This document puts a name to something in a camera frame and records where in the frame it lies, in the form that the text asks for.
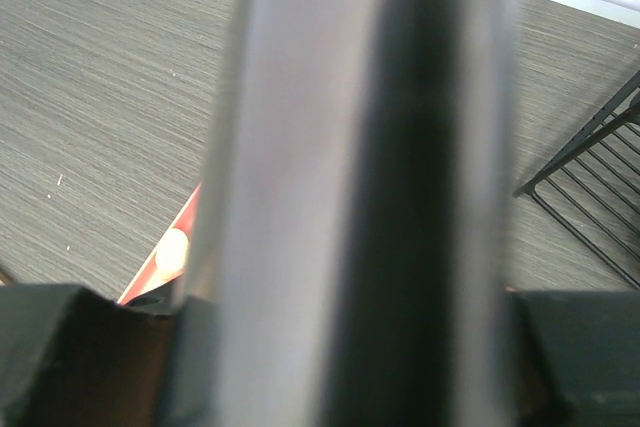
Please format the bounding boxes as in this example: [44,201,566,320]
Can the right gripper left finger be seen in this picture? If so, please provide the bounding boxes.
[1,284,216,426]

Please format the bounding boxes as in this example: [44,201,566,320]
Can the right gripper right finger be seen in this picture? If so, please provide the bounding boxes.
[511,291,639,426]

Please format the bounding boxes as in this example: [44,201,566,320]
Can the metal tongs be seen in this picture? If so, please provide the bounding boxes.
[157,0,516,426]

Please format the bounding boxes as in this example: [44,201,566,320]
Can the white teardrop chocolate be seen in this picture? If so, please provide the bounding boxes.
[155,228,190,281]

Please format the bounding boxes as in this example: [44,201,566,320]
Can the pink plastic tray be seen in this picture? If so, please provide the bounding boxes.
[118,186,200,305]

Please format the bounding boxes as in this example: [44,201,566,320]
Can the black wire rack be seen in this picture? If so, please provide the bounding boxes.
[514,73,639,289]

